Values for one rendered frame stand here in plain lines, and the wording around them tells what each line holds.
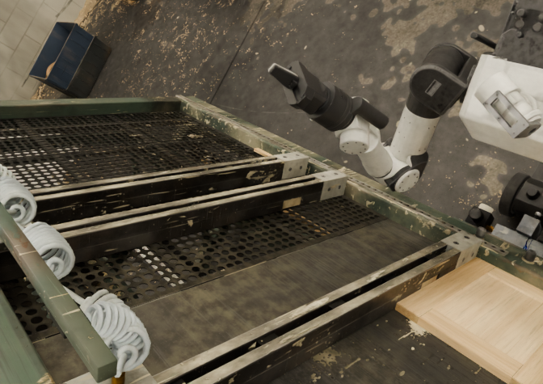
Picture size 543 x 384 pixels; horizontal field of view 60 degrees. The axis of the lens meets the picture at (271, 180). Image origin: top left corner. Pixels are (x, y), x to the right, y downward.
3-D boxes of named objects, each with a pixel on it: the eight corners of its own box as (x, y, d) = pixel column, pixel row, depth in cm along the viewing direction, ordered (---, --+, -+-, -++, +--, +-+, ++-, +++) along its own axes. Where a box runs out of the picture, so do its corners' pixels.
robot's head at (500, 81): (513, 75, 92) (497, 69, 86) (549, 113, 88) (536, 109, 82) (486, 99, 96) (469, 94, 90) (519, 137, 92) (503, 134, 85)
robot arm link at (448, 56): (414, 89, 122) (432, 40, 113) (448, 101, 120) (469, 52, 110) (401, 109, 115) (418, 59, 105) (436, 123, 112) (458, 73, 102)
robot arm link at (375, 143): (338, 98, 109) (355, 128, 120) (336, 131, 105) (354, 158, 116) (365, 93, 106) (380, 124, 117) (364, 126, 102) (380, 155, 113)
